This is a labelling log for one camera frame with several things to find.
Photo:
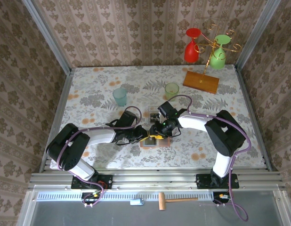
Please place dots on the black bank card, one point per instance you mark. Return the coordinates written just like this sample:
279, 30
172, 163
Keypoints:
153, 117

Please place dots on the floral print tablecloth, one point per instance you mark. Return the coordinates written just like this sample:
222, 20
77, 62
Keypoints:
93, 75

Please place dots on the teal translucent plastic cup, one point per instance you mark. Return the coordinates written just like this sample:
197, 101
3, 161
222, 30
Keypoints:
119, 97

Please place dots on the small wooden mallet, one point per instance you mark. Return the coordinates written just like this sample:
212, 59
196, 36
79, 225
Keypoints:
162, 201

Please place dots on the aluminium corner post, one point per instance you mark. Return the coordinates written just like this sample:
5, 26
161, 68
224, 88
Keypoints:
49, 37
256, 35

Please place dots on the wooden tray with cards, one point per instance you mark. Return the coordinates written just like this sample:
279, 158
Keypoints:
165, 142

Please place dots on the gold rack on wooden base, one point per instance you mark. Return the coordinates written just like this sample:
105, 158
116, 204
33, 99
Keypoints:
195, 81

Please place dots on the green plastic wine glass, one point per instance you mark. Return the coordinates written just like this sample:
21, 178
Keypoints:
217, 61

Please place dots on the light blue plastic object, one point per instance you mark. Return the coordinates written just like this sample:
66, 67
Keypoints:
136, 202

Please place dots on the green translucent plastic cup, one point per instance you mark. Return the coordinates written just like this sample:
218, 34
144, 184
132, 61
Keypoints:
171, 90

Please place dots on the aluminium side rail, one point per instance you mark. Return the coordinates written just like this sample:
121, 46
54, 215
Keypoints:
251, 106
58, 117

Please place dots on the red plastic wine glass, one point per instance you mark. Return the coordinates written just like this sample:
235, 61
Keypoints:
191, 53

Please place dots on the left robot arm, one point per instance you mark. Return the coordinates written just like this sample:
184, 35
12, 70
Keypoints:
100, 137

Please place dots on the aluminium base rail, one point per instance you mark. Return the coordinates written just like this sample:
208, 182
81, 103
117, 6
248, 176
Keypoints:
147, 176

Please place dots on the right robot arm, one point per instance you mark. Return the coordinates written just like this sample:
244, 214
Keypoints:
195, 122

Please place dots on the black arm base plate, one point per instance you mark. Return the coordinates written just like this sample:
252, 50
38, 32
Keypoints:
200, 184
105, 181

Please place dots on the grey metal shelf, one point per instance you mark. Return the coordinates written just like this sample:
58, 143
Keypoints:
65, 216

